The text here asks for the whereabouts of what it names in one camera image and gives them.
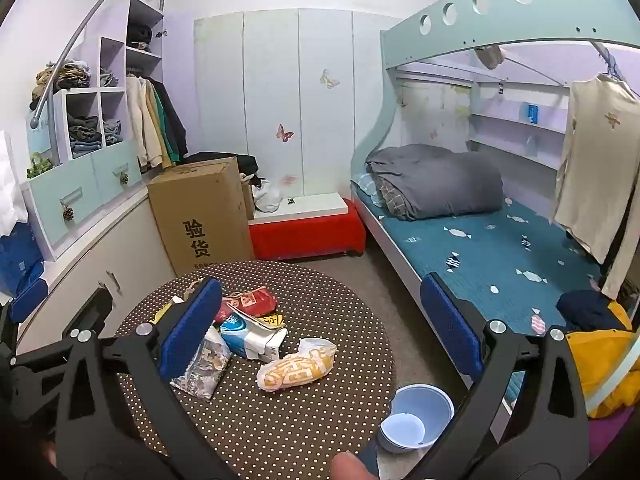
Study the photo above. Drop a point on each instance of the white wardrobe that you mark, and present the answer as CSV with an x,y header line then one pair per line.
x,y
270,85

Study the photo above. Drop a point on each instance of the blue folded jeans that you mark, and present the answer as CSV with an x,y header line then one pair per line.
x,y
112,132

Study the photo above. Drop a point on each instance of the light teal bunk bed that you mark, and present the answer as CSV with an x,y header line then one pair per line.
x,y
500,15

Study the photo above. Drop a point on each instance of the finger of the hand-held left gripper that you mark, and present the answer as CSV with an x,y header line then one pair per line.
x,y
92,307
30,300

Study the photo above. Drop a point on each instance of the green hanging garment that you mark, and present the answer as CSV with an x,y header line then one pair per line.
x,y
164,130

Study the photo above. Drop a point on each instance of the beige paper wrapper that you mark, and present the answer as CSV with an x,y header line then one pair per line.
x,y
191,291

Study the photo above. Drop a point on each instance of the small blue box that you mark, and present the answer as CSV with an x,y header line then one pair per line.
x,y
531,113

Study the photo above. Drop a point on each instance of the green artificial plant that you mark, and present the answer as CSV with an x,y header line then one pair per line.
x,y
39,166

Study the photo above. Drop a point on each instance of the grey folded clothes stack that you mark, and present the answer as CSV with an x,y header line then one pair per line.
x,y
85,135

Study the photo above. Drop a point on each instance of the red bench with white top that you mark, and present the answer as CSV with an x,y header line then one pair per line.
x,y
310,235

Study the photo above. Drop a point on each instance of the cream butterfly sticker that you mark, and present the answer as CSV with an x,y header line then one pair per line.
x,y
329,79

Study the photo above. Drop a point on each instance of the teal quilted bed sheet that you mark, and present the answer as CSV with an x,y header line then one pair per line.
x,y
475,260

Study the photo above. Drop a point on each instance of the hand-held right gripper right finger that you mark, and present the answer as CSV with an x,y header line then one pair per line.
x,y
450,327

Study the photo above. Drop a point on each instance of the stepped shelf unit with drawers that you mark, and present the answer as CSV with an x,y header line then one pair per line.
x,y
85,180

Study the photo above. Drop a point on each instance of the brown polka-dot tablecloth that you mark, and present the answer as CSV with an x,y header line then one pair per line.
x,y
300,410

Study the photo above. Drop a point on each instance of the light blue plastic bin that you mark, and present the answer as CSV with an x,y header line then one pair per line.
x,y
430,405

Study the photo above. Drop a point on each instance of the faint pink butterfly sticker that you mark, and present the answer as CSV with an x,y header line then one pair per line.
x,y
289,180

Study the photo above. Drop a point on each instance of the clear plastic bag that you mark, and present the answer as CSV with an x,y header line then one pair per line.
x,y
210,360

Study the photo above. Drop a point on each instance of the blue bag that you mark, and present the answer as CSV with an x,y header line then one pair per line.
x,y
20,260

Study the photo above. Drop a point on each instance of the beige low cabinet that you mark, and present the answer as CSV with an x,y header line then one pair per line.
x,y
125,240

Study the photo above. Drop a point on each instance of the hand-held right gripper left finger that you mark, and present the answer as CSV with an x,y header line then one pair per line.
x,y
192,327

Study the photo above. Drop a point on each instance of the purple cloth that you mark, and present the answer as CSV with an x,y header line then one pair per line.
x,y
607,430

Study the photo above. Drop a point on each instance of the black cloth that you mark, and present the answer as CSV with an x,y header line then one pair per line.
x,y
246,162

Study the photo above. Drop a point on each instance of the black folded garment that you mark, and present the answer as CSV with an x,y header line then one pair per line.
x,y
139,36

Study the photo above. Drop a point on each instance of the grey hanging cloth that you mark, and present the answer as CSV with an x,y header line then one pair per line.
x,y
490,56

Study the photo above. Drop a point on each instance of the yellow paper strip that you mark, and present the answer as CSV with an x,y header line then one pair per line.
x,y
162,315

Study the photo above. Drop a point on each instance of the grey duvet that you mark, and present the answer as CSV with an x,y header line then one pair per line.
x,y
440,180

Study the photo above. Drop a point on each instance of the plaid pillow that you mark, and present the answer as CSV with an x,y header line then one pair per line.
x,y
367,186

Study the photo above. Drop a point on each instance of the yellow white snack packet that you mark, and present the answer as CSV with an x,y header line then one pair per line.
x,y
290,372

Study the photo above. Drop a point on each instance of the clothes hanger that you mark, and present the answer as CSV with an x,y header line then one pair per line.
x,y
611,67

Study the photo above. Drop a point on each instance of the cream hanging jacket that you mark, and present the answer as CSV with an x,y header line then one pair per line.
x,y
140,120

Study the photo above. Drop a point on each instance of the olive folded clothes stack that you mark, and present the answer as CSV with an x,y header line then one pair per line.
x,y
60,77

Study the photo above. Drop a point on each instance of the white plastic bag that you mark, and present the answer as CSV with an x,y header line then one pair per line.
x,y
267,197

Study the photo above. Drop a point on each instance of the grey metal railing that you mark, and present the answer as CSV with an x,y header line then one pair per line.
x,y
75,40

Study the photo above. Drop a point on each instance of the black hanging coat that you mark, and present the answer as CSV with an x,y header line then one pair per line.
x,y
175,120

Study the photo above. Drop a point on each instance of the large cardboard box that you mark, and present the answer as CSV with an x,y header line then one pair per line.
x,y
200,210

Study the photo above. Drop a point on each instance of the red snack packet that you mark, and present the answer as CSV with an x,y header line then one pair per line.
x,y
255,302

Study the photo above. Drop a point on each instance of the cream hanging sweater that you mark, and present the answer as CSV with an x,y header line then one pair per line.
x,y
590,160

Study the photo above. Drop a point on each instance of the person's right hand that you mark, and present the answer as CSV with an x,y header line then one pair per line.
x,y
345,466

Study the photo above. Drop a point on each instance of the blue white carton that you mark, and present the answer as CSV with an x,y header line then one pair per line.
x,y
250,341

